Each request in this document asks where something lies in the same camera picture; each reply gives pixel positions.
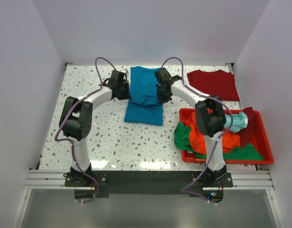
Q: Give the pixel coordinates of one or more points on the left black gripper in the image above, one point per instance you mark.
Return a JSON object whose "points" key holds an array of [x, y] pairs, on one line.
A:
{"points": [[127, 96]]}

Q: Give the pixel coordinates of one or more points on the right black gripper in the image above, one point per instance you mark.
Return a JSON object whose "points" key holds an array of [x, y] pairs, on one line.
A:
{"points": [[160, 99]]}

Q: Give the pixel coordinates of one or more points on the blue t shirt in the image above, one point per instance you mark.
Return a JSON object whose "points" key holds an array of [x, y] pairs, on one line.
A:
{"points": [[143, 106]]}

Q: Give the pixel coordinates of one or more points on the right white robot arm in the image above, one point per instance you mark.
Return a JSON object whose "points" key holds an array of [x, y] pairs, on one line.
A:
{"points": [[210, 121]]}

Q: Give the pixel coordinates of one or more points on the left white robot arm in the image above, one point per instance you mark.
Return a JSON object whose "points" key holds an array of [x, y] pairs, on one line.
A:
{"points": [[76, 122]]}

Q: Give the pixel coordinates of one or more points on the folded dark red t shirt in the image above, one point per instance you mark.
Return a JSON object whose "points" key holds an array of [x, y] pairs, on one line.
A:
{"points": [[217, 82]]}

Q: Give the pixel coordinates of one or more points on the light teal t shirt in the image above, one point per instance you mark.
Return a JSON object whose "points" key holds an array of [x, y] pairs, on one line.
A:
{"points": [[240, 121]]}

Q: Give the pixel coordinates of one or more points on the orange t shirt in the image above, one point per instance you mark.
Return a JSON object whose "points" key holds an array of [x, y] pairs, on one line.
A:
{"points": [[197, 141]]}

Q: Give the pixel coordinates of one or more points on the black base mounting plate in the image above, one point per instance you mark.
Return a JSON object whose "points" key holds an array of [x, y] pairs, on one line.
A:
{"points": [[130, 182]]}

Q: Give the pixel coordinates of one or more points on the dark red crumpled shirt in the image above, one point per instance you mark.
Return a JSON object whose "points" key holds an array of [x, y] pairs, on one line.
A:
{"points": [[247, 133]]}

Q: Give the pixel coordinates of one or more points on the green t shirt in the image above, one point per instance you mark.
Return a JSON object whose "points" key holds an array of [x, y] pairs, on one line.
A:
{"points": [[247, 153]]}

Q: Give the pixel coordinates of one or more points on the red plastic bin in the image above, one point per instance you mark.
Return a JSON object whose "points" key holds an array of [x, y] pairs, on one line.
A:
{"points": [[259, 140]]}

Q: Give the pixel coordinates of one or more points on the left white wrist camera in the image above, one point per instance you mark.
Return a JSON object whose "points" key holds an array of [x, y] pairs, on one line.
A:
{"points": [[125, 71]]}

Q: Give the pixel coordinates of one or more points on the aluminium frame rail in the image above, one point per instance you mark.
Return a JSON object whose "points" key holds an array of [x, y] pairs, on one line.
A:
{"points": [[242, 180]]}

